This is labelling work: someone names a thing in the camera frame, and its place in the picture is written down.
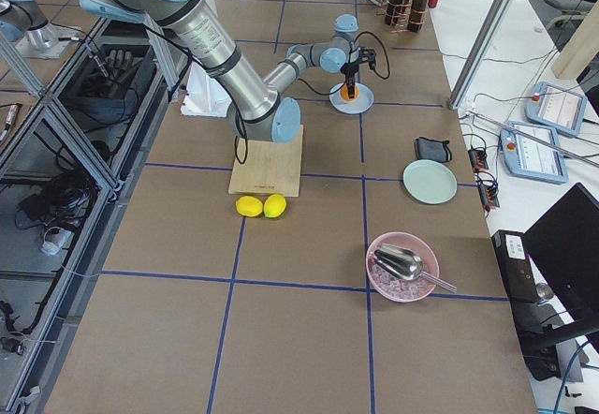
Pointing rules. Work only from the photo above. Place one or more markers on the lower yellow lemon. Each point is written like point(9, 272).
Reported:
point(249, 206)

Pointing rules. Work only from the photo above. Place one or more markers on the near teach pendant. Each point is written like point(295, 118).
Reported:
point(529, 152)

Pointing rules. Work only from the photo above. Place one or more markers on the metal scoop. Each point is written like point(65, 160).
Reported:
point(406, 265)

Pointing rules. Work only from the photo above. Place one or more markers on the pink bowl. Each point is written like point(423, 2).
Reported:
point(391, 277)

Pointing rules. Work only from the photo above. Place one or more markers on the upper yellow lemon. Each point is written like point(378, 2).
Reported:
point(274, 206)

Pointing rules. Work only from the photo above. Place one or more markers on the yellow lemon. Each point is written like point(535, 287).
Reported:
point(249, 206)
point(274, 206)

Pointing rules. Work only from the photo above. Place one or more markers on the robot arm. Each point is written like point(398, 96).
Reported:
point(259, 111)
point(341, 54)

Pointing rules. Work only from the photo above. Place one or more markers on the light green plate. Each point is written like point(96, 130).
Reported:
point(430, 182)

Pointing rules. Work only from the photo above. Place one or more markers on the black computer monitor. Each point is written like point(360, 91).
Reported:
point(563, 244)

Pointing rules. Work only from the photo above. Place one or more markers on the folded grey cloth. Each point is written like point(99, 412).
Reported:
point(434, 150)

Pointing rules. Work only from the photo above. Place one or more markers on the teach pendant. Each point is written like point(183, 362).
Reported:
point(529, 152)
point(554, 106)

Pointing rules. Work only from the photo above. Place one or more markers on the bamboo cutting board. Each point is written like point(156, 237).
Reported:
point(269, 167)

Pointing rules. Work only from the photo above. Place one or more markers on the orange fruit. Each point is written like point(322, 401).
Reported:
point(349, 92)

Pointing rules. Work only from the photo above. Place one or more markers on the light blue plate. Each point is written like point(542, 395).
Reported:
point(341, 101)

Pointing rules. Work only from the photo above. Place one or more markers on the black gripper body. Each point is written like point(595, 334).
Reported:
point(349, 71)

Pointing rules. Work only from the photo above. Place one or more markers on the far teach pendant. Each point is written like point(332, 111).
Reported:
point(554, 106)

